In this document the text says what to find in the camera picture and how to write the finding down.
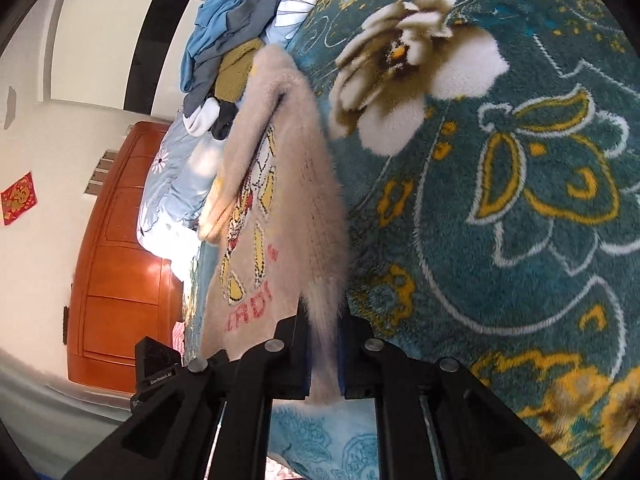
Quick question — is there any beige fuzzy cartoon sweater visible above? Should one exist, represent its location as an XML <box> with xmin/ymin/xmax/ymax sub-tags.
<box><xmin>198</xmin><ymin>44</ymin><xmax>349</xmax><ymax>405</ymax></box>

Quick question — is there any orange wooden headboard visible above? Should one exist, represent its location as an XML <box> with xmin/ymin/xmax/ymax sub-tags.
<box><xmin>66</xmin><ymin>122</ymin><xmax>182</xmax><ymax>393</ymax></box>

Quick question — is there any light blue floral quilt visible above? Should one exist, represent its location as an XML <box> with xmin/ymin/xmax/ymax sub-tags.
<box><xmin>137</xmin><ymin>0</ymin><xmax>320</xmax><ymax>281</ymax></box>

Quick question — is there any white fleece garment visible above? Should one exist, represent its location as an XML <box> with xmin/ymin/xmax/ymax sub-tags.
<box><xmin>182</xmin><ymin>96</ymin><xmax>220</xmax><ymax>138</ymax></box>

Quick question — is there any black garment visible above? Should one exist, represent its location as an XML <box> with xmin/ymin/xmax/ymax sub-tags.
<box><xmin>209</xmin><ymin>101</ymin><xmax>238</xmax><ymax>141</ymax></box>

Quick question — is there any mustard knit sweater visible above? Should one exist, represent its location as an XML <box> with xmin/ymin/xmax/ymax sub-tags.
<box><xmin>213</xmin><ymin>38</ymin><xmax>264</xmax><ymax>103</ymax></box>

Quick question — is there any white black glossy wardrobe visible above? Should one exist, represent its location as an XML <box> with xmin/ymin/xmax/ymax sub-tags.
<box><xmin>43</xmin><ymin>0</ymin><xmax>205</xmax><ymax>119</ymax></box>

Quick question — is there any blue garment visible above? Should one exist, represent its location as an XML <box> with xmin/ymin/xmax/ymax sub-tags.
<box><xmin>179</xmin><ymin>0</ymin><xmax>274</xmax><ymax>94</ymax></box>

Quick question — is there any grey garment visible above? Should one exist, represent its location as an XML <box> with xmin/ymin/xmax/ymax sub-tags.
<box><xmin>182</xmin><ymin>0</ymin><xmax>309</xmax><ymax>118</ymax></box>

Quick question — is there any red wall decoration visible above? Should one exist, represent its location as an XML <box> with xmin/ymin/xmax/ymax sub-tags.
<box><xmin>1</xmin><ymin>172</ymin><xmax>37</xmax><ymax>226</ymax></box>

